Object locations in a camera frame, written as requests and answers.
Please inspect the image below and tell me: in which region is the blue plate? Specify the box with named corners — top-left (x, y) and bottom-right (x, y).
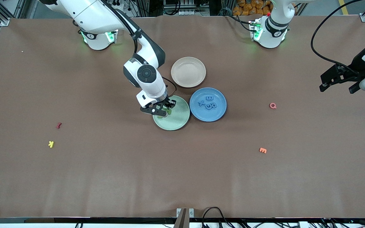
top-left (189, 87), bottom-right (227, 122)

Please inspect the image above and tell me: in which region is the green plate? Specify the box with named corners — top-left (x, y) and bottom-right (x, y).
top-left (152, 95), bottom-right (190, 131)

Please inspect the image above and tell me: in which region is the beige plate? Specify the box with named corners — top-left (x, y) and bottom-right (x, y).
top-left (171, 57), bottom-right (207, 88)

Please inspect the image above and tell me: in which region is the long white socket strip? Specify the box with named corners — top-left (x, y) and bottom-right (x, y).
top-left (163, 9), bottom-right (210, 16)

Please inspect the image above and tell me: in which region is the pile of orange packets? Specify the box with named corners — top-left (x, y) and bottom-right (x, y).
top-left (233, 0), bottom-right (273, 16)

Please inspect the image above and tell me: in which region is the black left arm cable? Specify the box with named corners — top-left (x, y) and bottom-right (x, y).
top-left (311, 0), bottom-right (365, 72)

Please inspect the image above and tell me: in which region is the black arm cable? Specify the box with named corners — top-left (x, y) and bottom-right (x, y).
top-left (100, 0), bottom-right (177, 97)
top-left (311, 0), bottom-right (365, 72)

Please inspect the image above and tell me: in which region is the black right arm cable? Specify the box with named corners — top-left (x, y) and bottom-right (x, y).
top-left (100, 0), bottom-right (177, 97)

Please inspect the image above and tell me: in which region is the silver camera mount bracket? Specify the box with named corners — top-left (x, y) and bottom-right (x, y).
top-left (174, 207), bottom-right (195, 228)

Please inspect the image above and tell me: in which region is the black looped cable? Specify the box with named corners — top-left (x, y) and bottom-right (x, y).
top-left (201, 206), bottom-right (232, 228)

